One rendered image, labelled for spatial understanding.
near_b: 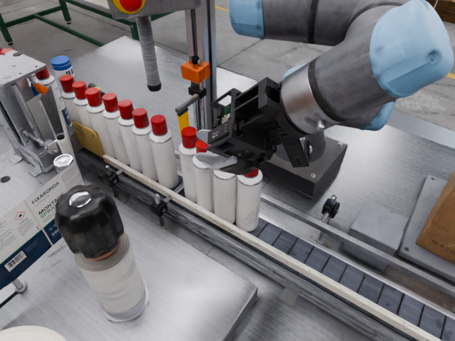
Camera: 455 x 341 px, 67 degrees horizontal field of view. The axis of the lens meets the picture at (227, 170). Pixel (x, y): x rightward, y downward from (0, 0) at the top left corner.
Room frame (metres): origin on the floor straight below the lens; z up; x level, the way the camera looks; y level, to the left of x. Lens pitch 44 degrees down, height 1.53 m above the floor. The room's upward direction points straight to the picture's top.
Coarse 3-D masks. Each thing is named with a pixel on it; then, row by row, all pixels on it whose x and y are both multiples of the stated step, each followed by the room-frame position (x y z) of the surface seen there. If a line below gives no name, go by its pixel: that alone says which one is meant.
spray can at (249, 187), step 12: (240, 180) 0.47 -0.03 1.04; (252, 180) 0.47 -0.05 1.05; (240, 192) 0.47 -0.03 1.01; (252, 192) 0.46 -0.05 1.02; (240, 204) 0.47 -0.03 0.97; (252, 204) 0.46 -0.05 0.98; (240, 216) 0.47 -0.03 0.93; (252, 216) 0.46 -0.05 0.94; (240, 228) 0.47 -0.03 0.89; (252, 228) 0.46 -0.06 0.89
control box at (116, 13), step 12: (108, 0) 0.65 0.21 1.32; (144, 0) 0.66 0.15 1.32; (156, 0) 0.66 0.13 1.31; (168, 0) 0.67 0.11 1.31; (180, 0) 0.68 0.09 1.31; (192, 0) 0.69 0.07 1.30; (120, 12) 0.64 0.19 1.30; (132, 12) 0.65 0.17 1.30; (144, 12) 0.66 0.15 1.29; (156, 12) 0.67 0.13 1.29
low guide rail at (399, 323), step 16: (112, 160) 0.67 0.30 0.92; (144, 176) 0.61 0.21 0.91; (160, 192) 0.57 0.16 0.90; (192, 208) 0.51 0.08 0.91; (224, 224) 0.46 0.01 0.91; (256, 240) 0.42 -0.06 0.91; (272, 256) 0.39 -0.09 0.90; (288, 256) 0.38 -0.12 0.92; (304, 272) 0.35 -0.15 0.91; (336, 288) 0.31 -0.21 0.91; (368, 304) 0.28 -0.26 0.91; (384, 320) 0.26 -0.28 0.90; (400, 320) 0.25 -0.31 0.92; (416, 336) 0.23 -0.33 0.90; (432, 336) 0.22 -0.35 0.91
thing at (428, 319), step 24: (240, 240) 0.44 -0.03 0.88; (264, 240) 0.44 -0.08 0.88; (288, 240) 0.44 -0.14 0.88; (312, 264) 0.38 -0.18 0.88; (336, 264) 0.38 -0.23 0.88; (360, 288) 0.33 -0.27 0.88; (384, 288) 0.33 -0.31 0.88; (408, 312) 0.28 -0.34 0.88; (432, 312) 0.28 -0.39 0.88; (408, 336) 0.24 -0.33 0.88
